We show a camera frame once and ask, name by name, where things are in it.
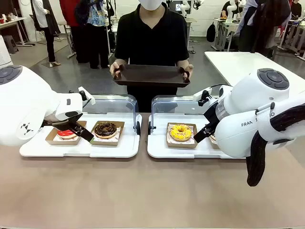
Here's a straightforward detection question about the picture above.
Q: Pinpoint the bystander in dark long coat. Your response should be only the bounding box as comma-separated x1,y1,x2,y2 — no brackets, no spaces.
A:
237,0,292,60

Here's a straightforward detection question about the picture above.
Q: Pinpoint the chocolate glazed donut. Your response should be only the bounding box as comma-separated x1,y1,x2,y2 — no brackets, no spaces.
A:
94,121,118,139

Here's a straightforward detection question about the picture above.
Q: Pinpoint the black hanging backpack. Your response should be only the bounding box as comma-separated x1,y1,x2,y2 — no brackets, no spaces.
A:
206,21,217,43

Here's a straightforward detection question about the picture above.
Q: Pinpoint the person's left forearm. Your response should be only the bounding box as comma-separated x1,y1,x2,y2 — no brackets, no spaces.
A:
175,59,190,69

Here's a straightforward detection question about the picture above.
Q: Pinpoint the black sleeved cable bundle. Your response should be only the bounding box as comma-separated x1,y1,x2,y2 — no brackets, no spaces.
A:
246,103,305,187

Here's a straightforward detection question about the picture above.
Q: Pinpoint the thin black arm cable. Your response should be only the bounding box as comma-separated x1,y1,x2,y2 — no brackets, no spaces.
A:
209,83,234,90

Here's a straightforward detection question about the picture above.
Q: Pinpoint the cardboard box of chocolate donut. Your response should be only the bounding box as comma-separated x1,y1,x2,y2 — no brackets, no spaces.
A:
90,120,125,147

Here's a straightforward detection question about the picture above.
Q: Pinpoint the clear plastic tray lid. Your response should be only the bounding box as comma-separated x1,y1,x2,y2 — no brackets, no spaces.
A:
148,94,215,136
81,94,142,137

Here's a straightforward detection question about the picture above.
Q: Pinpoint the cardboard box of yellow donut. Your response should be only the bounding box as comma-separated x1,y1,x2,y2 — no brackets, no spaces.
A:
165,122,199,149

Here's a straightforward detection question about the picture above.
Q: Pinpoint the red glazed donut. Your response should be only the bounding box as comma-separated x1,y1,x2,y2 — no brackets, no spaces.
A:
56,128,79,141

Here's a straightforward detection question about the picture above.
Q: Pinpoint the bystander in white shirt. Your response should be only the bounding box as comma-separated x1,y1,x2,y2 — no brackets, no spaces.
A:
30,0,62,68

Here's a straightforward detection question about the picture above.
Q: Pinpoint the person's right forearm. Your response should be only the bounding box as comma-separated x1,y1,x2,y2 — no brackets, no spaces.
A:
114,57,130,66

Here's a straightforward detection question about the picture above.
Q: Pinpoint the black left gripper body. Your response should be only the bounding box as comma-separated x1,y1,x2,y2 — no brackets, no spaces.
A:
41,111,83,127

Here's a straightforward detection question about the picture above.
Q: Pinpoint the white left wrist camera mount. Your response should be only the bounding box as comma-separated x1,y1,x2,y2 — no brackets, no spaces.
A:
78,86,96,106

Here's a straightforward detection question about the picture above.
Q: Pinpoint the dark brown serving tray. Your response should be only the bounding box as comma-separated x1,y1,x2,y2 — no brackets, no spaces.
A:
112,63,192,89

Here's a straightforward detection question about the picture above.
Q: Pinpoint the yellow glazed donut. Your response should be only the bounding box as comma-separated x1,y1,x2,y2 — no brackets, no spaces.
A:
170,124,192,142

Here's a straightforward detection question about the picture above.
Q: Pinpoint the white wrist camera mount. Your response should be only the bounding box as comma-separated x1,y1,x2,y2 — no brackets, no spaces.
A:
78,86,96,106
193,86,213,107

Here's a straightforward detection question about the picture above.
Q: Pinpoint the white face mask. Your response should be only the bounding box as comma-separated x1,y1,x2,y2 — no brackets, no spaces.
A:
138,0,165,11

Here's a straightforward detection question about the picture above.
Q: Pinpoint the grey background desk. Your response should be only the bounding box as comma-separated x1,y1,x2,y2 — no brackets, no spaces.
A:
213,17,242,52

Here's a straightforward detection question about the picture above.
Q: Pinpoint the grey plastic stool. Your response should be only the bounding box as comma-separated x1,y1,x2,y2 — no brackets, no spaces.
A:
2,35,20,54

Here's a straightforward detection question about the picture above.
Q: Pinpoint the white tray with red donut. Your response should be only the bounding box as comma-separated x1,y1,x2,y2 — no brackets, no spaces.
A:
19,113,143,159

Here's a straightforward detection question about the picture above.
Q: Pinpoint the cardboard box of sprinkle donut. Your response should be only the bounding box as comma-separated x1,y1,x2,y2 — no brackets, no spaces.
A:
209,133,222,150

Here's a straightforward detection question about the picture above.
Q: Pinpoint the white tray with yellow donut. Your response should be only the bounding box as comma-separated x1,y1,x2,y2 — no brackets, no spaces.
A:
147,114,246,159

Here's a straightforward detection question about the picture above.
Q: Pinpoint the person's right hand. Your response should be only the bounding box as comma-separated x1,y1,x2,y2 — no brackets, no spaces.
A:
109,61,126,77

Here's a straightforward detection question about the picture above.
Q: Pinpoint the white background work table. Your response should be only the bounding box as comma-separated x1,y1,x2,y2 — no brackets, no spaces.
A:
0,16,36,48

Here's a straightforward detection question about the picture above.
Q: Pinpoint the bystander in red top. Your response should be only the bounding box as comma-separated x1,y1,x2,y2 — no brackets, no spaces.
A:
59,0,83,64

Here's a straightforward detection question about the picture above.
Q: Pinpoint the person's left hand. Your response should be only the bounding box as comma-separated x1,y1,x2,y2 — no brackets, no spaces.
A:
177,63,194,81

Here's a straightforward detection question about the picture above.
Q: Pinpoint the white rounded machine housing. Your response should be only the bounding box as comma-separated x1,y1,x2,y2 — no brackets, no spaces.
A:
0,35,14,69

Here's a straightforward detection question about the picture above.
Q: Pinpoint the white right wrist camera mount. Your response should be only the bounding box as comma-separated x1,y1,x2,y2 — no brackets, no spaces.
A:
193,86,213,107

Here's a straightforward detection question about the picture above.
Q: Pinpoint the cardboard box of red donut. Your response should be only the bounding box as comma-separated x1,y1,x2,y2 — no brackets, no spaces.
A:
45,120,88,146

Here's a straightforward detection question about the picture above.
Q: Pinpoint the large white side table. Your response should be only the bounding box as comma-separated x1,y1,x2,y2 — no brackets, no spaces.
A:
203,51,305,102

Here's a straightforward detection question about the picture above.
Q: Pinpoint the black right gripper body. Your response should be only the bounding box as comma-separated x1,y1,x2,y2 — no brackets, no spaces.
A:
203,101,222,125

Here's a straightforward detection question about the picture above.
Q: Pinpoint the black polo shirt torso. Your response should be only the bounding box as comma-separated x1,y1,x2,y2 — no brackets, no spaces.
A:
114,2,190,113

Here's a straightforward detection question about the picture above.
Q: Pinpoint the bystander in blue patterned shirt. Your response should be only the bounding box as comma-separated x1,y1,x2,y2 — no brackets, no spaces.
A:
74,0,111,70

